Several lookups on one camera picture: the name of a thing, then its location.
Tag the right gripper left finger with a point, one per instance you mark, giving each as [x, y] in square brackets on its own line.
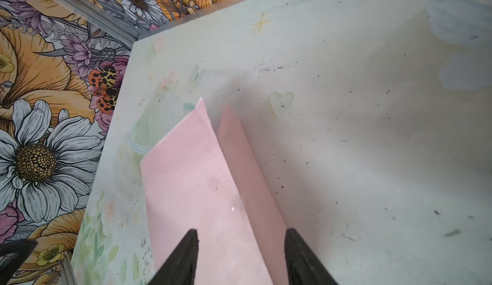
[180, 267]

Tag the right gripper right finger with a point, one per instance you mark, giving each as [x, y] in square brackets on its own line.
[303, 266]

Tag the purple wrapping paper sheet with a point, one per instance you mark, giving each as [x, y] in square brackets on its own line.
[209, 181]

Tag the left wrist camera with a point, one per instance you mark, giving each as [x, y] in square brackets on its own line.
[16, 253]

